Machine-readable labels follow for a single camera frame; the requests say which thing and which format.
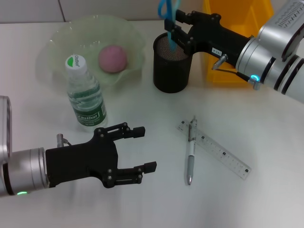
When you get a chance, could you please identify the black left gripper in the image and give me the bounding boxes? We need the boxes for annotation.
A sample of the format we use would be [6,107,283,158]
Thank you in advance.
[45,122,157,189]

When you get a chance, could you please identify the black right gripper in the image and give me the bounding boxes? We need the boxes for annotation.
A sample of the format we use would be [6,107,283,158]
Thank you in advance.
[164,10,252,66]

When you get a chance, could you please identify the blue scissors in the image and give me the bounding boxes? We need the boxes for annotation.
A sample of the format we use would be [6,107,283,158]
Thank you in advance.
[158,0,182,52]

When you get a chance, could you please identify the white grey ballpoint pen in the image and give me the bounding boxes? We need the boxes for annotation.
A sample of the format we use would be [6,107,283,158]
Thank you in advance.
[185,115,198,186]

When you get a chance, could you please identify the clear water bottle green label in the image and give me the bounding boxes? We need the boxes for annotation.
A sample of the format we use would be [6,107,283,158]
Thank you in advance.
[65,54,108,133]

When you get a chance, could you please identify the pink peach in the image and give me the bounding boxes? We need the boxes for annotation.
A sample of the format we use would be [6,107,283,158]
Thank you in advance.
[98,45,128,73]

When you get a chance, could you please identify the clear plastic ruler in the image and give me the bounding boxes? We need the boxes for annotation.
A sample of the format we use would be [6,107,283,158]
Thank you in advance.
[175,120,252,181]

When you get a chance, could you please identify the black mesh pen holder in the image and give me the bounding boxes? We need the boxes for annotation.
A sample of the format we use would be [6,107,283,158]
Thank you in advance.
[152,33,193,94]

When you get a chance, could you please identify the translucent green glass plate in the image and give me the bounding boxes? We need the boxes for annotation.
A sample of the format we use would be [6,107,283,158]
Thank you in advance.
[35,14,146,92]

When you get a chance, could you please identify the yellow plastic bin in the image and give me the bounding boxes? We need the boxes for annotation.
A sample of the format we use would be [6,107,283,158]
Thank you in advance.
[203,0,274,84]

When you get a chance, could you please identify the right gripper cable with plug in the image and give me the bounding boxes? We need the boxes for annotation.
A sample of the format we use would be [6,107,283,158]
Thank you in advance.
[212,54,261,90]

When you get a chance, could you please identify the gripper cable with plug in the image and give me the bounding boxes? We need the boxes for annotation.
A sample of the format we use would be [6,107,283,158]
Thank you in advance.
[212,54,261,90]
[56,133,72,148]

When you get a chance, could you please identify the left gripper cable with plug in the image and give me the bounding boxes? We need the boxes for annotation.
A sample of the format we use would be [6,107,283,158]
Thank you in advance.
[56,133,72,148]

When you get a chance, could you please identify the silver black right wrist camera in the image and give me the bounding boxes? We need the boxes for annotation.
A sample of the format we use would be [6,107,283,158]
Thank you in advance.
[257,0,304,61]

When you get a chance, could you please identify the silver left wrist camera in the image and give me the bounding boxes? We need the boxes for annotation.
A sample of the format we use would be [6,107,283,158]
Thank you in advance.
[0,95,13,164]

